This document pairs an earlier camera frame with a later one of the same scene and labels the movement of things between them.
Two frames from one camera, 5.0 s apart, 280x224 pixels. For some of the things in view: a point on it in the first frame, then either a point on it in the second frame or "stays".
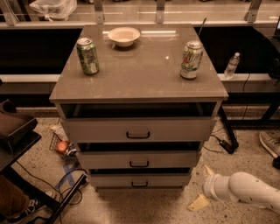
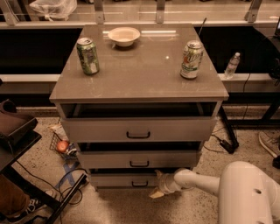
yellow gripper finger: x=200 y=202 to x=156 y=193
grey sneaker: x=271 y=144 stays
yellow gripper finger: x=208 y=170 to x=159 y=173
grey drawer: x=139 y=155 stays
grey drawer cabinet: x=138 y=100 stays
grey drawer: x=138 y=122 stays
